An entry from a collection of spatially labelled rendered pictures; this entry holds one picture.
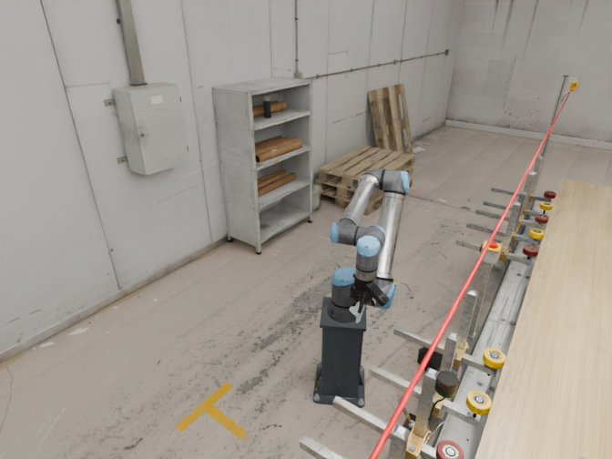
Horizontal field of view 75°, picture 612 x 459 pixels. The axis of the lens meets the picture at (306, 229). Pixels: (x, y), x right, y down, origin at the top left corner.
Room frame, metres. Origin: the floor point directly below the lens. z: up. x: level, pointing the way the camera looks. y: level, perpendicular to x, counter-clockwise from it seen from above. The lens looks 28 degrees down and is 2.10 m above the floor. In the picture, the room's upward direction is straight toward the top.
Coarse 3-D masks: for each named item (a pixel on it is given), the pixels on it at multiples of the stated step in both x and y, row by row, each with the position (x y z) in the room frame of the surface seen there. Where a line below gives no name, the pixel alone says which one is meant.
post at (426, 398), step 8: (424, 376) 0.86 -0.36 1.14; (432, 376) 0.85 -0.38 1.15; (424, 384) 0.85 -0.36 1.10; (432, 384) 0.84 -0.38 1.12; (424, 392) 0.85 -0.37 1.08; (432, 392) 0.84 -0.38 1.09; (424, 400) 0.85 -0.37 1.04; (432, 400) 0.85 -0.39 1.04; (424, 408) 0.85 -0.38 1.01; (416, 416) 0.86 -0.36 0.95; (424, 416) 0.84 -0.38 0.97; (416, 424) 0.85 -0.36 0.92; (424, 424) 0.84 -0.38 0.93; (416, 432) 0.85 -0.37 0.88; (424, 432) 0.85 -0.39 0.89
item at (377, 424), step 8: (336, 400) 0.99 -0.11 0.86; (344, 400) 0.99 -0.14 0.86; (336, 408) 0.98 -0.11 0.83; (344, 408) 0.96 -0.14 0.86; (352, 408) 0.96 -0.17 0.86; (360, 408) 0.96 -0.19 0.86; (352, 416) 0.94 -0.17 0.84; (360, 416) 0.93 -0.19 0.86; (368, 416) 0.93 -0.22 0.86; (368, 424) 0.91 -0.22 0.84; (376, 424) 0.89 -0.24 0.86; (384, 424) 0.89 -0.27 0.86; (392, 432) 0.87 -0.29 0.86; (424, 448) 0.81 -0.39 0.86; (432, 448) 0.81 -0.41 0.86; (424, 456) 0.79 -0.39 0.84; (432, 456) 0.78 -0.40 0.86
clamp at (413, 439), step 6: (426, 432) 0.86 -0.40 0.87; (408, 438) 0.84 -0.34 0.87; (414, 438) 0.84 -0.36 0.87; (420, 438) 0.84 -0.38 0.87; (426, 438) 0.85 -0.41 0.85; (408, 444) 0.81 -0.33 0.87; (414, 444) 0.81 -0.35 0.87; (420, 444) 0.81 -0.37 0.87; (408, 450) 0.80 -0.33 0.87; (420, 450) 0.80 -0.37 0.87; (408, 456) 0.79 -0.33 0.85; (414, 456) 0.78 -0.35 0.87
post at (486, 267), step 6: (486, 264) 1.48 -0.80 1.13; (492, 264) 1.49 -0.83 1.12; (486, 270) 1.47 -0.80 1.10; (480, 276) 1.49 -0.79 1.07; (486, 276) 1.47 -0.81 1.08; (480, 282) 1.48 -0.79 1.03; (486, 282) 1.47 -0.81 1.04; (480, 288) 1.48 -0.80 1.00; (480, 294) 1.48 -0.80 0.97; (480, 300) 1.47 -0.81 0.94; (480, 306) 1.47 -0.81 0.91; (474, 312) 1.48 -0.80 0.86; (474, 318) 1.47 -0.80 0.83; (474, 324) 1.47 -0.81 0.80; (474, 330) 1.49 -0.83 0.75; (468, 336) 1.47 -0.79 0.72
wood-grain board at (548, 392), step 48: (576, 192) 2.84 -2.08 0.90; (576, 240) 2.09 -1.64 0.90; (528, 288) 1.62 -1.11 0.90; (576, 288) 1.62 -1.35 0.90; (528, 336) 1.28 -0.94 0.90; (576, 336) 1.28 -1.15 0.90; (528, 384) 1.03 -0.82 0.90; (576, 384) 1.03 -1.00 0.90; (528, 432) 0.84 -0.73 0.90; (576, 432) 0.84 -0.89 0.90
